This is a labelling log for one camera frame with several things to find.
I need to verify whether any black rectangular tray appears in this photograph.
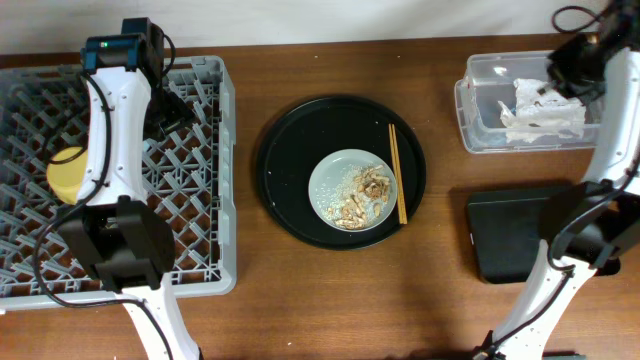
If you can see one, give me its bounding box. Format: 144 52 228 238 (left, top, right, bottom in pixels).
465 185 622 285

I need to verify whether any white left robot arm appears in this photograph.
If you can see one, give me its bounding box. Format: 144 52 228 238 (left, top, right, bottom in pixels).
32 17 202 359

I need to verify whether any white paper napkin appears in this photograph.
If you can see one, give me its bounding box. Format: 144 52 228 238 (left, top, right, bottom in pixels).
497 78 586 143

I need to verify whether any grey plate with food scraps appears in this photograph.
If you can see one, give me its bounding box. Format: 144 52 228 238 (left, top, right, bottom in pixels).
308 149 398 233

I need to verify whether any round black tray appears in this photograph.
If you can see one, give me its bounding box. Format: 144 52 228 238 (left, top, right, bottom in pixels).
255 95 427 250

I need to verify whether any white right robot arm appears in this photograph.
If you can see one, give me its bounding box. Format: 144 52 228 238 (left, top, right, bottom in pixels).
472 0 639 359

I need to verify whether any grey plastic dishwasher rack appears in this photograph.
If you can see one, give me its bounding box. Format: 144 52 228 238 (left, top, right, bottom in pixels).
1 56 237 311

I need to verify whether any clear plastic waste bin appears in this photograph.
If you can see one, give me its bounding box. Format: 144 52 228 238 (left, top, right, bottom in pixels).
454 51 604 154

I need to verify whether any yellow plastic bowl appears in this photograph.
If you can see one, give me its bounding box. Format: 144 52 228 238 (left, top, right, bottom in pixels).
46 147 87 205

